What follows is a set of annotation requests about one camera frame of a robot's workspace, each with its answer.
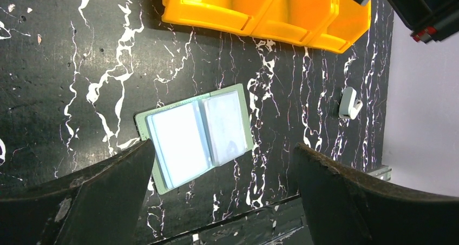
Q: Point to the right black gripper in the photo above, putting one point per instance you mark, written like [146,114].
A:
[428,20]

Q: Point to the small white clip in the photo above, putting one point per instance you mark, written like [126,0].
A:
[350,106]

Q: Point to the yellow three-compartment bin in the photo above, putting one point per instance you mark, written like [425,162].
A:
[332,25]

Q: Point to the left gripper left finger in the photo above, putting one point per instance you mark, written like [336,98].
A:
[99,204]

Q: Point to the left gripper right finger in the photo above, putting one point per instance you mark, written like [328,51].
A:
[345,206]

